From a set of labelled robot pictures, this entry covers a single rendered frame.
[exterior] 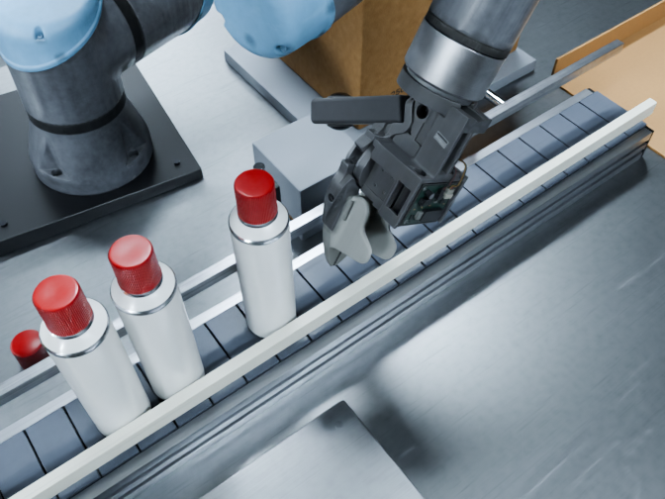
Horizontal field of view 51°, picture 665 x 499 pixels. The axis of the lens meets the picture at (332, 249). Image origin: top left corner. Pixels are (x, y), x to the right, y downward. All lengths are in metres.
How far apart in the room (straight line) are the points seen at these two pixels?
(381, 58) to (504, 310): 0.34
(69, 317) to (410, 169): 0.29
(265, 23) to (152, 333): 0.26
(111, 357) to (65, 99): 0.36
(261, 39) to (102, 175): 0.44
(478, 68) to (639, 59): 0.63
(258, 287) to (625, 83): 0.69
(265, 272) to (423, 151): 0.17
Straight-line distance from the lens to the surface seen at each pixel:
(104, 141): 0.87
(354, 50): 0.87
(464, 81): 0.57
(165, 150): 0.94
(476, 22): 0.56
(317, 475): 0.64
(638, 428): 0.78
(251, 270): 0.61
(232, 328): 0.72
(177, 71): 1.10
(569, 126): 0.95
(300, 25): 0.48
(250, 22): 0.50
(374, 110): 0.63
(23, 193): 0.94
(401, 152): 0.61
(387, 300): 0.73
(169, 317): 0.57
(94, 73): 0.82
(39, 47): 0.79
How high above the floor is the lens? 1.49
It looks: 52 degrees down
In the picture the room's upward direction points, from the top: straight up
